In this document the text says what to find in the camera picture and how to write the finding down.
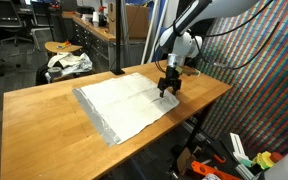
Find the grey duct tape strip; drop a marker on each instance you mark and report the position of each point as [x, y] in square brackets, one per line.
[94, 115]

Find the tan wrist camera block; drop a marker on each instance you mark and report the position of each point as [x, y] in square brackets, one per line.
[189, 71]

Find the white crumpled cloth pile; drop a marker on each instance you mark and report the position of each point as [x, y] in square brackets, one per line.
[72, 61]

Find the black camera pole stand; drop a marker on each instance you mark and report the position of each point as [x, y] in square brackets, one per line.
[118, 33]

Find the multicolour patterned backdrop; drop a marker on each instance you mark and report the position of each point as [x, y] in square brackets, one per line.
[267, 100]

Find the wooden workbench with drawers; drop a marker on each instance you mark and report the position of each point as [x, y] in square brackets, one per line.
[97, 46]

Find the black metal table frame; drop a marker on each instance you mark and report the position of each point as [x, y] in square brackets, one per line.
[197, 133]

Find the white cup stack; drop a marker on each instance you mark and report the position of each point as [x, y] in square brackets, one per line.
[95, 19]

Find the white woven towel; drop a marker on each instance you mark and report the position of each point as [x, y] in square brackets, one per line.
[127, 100]

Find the blue floor tape strip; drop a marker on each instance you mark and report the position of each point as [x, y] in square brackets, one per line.
[134, 168]

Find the round wooden side table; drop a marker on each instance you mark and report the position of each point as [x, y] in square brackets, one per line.
[62, 47]

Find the open cardboard box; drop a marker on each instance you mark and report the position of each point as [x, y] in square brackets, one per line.
[184, 160]

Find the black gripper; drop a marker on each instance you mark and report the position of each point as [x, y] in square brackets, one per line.
[172, 75]

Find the large brown cardboard box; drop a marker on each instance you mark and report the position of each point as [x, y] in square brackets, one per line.
[135, 20]

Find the yellow red small item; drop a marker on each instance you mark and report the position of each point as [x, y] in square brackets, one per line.
[64, 44]

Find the white leaning pipes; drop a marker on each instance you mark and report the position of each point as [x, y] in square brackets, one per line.
[150, 30]

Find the red black bottle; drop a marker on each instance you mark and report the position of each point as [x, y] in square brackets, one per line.
[101, 15]

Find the red round cap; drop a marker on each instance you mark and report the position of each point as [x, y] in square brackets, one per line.
[276, 157]

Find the grey duct tape roll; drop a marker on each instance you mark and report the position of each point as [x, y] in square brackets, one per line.
[54, 71]

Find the white aluminium rails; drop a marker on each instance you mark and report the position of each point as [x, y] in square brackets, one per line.
[239, 150]

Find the yellow green tool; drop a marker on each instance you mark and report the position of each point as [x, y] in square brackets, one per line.
[263, 160]

